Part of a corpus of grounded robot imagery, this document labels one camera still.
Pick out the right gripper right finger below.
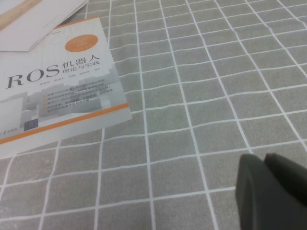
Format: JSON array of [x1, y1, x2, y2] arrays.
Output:
[[263, 152, 307, 207]]

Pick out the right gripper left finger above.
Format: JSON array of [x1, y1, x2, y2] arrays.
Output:
[[235, 153, 307, 230]]

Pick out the grey checked tablecloth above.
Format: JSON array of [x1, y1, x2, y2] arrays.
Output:
[[0, 0, 307, 230]]

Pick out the ROS robot book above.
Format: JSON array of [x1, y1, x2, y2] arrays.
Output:
[[0, 16, 133, 160]]

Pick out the desert car brochure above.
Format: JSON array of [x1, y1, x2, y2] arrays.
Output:
[[0, 0, 90, 52]]

